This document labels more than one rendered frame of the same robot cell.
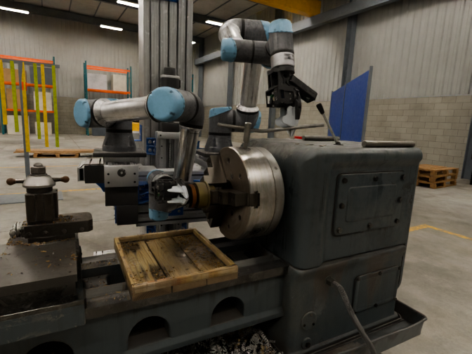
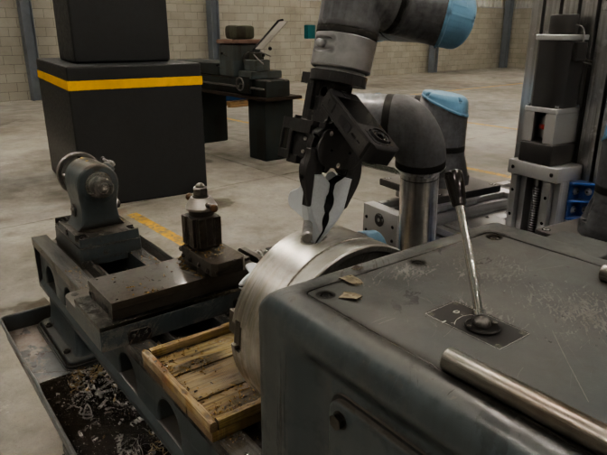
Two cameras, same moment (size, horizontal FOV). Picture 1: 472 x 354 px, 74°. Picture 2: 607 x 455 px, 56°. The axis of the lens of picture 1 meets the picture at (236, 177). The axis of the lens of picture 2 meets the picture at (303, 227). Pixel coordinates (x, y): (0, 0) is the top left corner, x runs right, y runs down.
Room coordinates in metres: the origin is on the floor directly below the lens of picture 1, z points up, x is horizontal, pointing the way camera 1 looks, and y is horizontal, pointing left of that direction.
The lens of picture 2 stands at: (0.89, -0.85, 1.54)
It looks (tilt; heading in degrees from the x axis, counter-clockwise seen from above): 19 degrees down; 81
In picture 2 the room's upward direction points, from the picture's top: straight up
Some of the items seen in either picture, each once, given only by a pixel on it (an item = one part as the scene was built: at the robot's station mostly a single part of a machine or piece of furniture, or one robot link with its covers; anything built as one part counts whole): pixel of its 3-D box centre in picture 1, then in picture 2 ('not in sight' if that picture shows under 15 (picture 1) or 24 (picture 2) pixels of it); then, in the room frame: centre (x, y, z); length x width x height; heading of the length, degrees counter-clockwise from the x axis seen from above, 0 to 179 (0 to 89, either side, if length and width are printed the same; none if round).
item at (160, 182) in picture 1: (166, 189); not in sight; (1.04, 0.23, 1.08); 0.12 x 0.09 x 0.08; 27
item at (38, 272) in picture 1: (40, 253); (182, 277); (0.79, 0.52, 0.95); 0.43 x 0.17 x 0.05; 28
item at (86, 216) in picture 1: (53, 227); (209, 257); (0.86, 0.52, 0.99); 0.20 x 0.10 x 0.05; 118
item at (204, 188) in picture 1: (199, 195); not in sight; (0.99, 0.11, 1.08); 0.09 x 0.09 x 0.09; 28
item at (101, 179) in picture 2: not in sight; (93, 201); (0.48, 1.04, 1.01); 0.30 x 0.20 x 0.29; 118
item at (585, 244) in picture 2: not in sight; (576, 253); (1.38, -0.16, 1.24); 0.09 x 0.08 x 0.03; 118
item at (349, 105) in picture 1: (341, 133); not in sight; (7.53, -2.46, 1.18); 4.12 x 0.80 x 2.35; 172
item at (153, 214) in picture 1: (161, 204); not in sight; (1.20, 0.29, 0.98); 0.11 x 0.08 x 0.11; 153
